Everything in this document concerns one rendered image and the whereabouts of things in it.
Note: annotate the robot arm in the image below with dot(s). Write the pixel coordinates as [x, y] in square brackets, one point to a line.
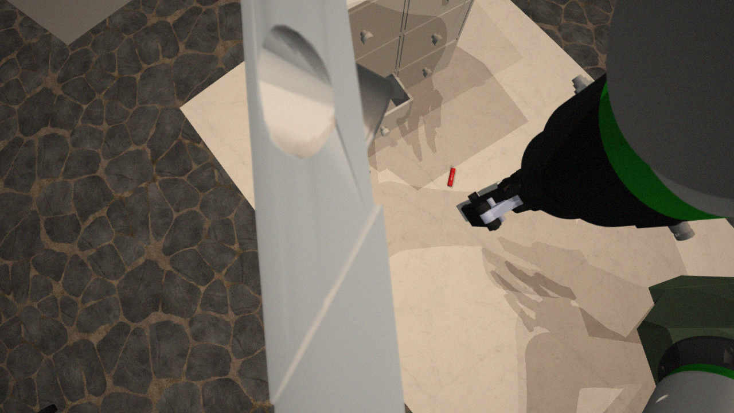
[650, 143]

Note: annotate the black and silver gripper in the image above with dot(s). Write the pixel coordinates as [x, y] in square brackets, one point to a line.
[526, 189]

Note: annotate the tan drawer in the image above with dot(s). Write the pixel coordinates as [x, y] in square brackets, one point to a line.
[421, 10]
[398, 110]
[374, 23]
[426, 65]
[382, 60]
[432, 33]

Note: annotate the small grey chest of drawers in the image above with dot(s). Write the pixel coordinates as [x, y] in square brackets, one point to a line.
[355, 4]

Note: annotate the red aaa battery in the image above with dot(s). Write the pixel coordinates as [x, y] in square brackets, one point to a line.
[451, 176]

